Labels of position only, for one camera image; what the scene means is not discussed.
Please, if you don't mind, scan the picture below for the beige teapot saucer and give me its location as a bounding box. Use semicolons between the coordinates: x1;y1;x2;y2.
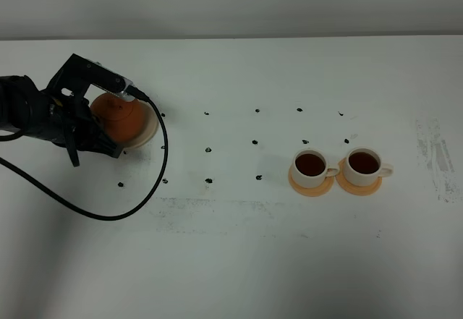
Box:
123;101;159;149

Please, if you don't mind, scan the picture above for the right orange coaster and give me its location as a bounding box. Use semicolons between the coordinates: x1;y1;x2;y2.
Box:
336;158;382;196

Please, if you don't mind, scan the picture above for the right white teacup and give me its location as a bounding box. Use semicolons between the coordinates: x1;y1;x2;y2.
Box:
341;147;394;187

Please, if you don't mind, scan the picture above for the black left camera cable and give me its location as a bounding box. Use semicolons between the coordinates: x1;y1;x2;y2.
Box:
0;86;169;221

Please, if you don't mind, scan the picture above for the white teacup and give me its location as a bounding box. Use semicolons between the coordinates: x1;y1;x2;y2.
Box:
341;147;394;187
289;148;339;189

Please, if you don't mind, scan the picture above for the left white teacup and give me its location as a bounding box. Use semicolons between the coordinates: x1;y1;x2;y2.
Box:
289;148;339;189

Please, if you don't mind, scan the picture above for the left orange coaster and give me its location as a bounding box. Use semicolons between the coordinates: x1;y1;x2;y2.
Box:
288;170;334;197

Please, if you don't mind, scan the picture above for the brown clay teapot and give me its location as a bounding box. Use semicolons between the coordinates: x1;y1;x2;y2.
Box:
90;93;145;143

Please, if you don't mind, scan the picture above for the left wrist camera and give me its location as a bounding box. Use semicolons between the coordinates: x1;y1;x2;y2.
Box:
87;61;135;102

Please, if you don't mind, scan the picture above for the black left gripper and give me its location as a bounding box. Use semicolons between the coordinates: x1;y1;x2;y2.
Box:
42;54;123;167

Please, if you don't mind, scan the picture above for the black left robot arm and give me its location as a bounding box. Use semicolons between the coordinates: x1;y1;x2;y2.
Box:
1;54;132;167

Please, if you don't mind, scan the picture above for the orange coaster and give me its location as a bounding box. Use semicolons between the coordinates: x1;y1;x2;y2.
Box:
288;170;334;197
336;158;382;196

